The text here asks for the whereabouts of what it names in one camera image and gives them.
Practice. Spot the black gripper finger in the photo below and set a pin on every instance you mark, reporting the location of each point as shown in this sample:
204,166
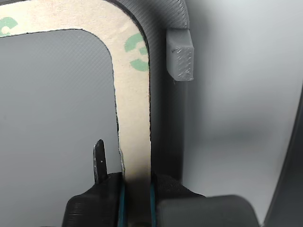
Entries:
170,186
94,208

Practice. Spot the black frame with tape liner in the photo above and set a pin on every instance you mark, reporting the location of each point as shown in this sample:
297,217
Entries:
132,106

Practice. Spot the gray plastic tray box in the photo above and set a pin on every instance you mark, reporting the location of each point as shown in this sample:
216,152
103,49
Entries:
47,106

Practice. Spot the gray textured mat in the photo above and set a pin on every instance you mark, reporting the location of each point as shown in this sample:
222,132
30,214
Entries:
291,189

